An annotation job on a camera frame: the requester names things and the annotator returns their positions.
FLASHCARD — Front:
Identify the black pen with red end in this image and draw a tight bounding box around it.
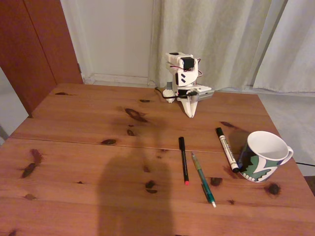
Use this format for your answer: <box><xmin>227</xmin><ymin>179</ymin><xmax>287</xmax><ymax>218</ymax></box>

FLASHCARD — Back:
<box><xmin>178</xmin><ymin>136</ymin><xmax>189</xmax><ymax>185</ymax></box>

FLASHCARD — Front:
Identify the green mechanical pencil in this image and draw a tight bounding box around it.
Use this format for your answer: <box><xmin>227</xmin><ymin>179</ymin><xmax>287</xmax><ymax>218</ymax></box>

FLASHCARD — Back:
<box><xmin>190</xmin><ymin>151</ymin><xmax>217</xmax><ymax>208</ymax></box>

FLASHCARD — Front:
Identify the white marker with black caps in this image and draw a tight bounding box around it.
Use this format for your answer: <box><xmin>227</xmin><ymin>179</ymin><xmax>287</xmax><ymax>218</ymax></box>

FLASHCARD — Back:
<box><xmin>216</xmin><ymin>127</ymin><xmax>240</xmax><ymax>173</ymax></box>

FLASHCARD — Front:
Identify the white curtain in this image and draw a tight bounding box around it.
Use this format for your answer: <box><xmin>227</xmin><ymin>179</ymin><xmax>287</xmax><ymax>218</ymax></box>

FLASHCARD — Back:
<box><xmin>253</xmin><ymin>0</ymin><xmax>315</xmax><ymax>93</ymax></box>
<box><xmin>149</xmin><ymin>0</ymin><xmax>288</xmax><ymax>91</ymax></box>

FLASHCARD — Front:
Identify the white baseboard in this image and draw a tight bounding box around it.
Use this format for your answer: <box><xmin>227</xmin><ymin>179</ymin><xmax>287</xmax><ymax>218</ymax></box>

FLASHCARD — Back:
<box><xmin>82</xmin><ymin>73</ymin><xmax>158</xmax><ymax>87</ymax></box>

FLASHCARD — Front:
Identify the white mug with green pattern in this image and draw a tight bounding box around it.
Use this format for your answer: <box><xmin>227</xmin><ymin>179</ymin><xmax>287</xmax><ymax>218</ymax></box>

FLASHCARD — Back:
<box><xmin>236</xmin><ymin>130</ymin><xmax>294</xmax><ymax>183</ymax></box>

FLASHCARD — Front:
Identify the brown wooden door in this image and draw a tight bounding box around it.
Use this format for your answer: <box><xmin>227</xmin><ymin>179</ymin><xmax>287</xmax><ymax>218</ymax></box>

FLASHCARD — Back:
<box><xmin>0</xmin><ymin>0</ymin><xmax>83</xmax><ymax>118</ymax></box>

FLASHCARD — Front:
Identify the silver camera box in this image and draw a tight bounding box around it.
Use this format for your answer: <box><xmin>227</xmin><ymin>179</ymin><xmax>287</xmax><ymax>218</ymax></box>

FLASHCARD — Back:
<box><xmin>191</xmin><ymin>91</ymin><xmax>215</xmax><ymax>101</ymax></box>

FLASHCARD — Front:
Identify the black camera cable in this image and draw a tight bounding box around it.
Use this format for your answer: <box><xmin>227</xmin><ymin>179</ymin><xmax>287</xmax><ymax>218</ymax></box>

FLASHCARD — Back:
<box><xmin>154</xmin><ymin>86</ymin><xmax>197</xmax><ymax>100</ymax></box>

